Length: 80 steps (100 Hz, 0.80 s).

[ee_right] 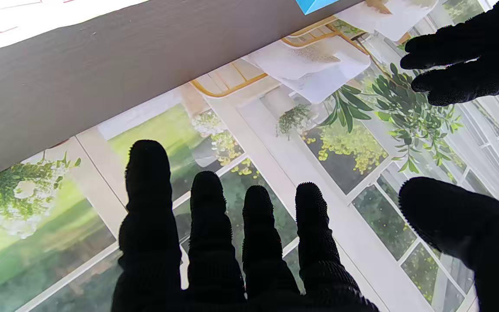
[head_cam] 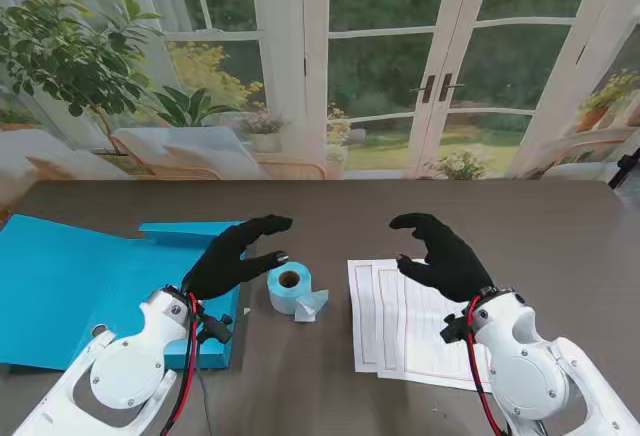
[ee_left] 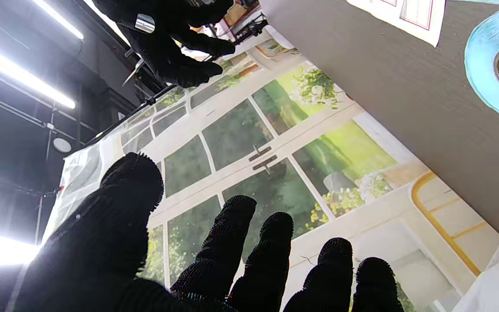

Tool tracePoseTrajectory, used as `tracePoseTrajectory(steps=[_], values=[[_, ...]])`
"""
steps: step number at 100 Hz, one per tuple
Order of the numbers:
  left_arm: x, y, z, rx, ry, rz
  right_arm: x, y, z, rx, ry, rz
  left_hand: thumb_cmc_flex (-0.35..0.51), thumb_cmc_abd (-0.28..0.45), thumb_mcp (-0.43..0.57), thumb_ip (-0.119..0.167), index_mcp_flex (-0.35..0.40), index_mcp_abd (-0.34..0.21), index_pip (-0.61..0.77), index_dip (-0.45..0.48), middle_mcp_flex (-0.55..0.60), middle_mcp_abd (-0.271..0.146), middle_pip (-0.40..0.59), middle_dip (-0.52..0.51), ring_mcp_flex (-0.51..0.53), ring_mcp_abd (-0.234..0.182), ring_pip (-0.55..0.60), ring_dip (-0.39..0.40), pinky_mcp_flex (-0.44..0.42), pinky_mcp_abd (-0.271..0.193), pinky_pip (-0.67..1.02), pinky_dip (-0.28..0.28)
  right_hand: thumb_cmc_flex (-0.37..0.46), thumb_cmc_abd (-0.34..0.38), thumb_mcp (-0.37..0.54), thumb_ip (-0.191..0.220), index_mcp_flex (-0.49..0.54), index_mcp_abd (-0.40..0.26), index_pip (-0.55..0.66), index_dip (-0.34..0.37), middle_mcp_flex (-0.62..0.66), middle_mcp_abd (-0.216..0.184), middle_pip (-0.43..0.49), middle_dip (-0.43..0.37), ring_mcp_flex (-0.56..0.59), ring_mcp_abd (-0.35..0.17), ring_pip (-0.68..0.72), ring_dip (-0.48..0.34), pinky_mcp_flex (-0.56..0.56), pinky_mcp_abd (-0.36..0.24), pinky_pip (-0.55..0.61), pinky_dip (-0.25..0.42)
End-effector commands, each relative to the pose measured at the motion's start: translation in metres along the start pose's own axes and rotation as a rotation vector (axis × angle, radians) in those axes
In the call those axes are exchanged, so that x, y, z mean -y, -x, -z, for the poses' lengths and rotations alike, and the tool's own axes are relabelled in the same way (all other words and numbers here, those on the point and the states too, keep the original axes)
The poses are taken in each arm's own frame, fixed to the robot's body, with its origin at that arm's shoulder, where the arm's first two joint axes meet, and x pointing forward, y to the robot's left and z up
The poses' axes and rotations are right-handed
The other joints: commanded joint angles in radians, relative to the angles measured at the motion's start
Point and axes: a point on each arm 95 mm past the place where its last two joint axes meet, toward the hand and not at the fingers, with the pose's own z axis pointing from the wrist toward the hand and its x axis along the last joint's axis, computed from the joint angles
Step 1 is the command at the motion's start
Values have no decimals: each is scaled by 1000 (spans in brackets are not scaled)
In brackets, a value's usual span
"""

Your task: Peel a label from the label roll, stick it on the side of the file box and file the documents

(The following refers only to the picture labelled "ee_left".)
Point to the light blue label roll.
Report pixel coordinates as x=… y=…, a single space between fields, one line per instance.
x=481 y=65

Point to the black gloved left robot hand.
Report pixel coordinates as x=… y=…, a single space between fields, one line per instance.
x=102 y=251

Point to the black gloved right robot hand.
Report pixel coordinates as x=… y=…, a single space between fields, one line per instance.
x=167 y=47

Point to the garden window backdrop banner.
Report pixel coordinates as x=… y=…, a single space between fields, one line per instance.
x=232 y=130

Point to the black backdrop stand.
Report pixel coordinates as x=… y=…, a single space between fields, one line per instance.
x=254 y=29

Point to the round white ceiling device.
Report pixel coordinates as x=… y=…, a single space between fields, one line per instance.
x=61 y=145

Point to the red lined paper sheet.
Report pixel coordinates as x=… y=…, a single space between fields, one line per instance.
x=418 y=26

